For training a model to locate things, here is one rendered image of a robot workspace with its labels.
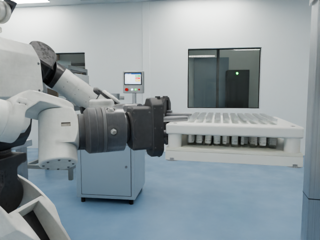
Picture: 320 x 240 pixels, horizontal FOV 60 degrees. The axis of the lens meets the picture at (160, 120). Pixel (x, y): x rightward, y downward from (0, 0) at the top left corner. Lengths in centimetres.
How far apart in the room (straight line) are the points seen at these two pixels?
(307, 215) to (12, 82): 84
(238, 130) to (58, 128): 32
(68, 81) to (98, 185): 205
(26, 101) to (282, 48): 535
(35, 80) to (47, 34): 542
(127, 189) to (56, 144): 242
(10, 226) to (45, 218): 12
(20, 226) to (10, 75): 38
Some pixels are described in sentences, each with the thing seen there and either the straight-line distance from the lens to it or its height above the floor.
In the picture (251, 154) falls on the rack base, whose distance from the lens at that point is 53.
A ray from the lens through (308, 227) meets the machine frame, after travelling 87.
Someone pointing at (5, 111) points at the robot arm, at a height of 109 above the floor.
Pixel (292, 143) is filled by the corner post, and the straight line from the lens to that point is 54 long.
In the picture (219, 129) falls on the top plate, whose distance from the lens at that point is 52.
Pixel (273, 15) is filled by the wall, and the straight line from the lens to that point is 573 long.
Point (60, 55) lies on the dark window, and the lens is 622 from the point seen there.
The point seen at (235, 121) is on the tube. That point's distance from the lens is 56.
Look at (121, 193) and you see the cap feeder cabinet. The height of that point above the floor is 13.
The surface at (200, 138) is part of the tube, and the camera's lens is 56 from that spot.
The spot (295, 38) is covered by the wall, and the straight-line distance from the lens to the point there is 575.
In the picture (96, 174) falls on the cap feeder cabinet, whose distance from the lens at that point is 295.
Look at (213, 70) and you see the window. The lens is 551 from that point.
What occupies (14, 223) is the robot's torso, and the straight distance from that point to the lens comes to 82.
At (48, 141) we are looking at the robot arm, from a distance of 51.
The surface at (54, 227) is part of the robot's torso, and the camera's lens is 90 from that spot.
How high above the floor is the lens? 112
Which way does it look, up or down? 5 degrees down
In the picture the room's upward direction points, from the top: straight up
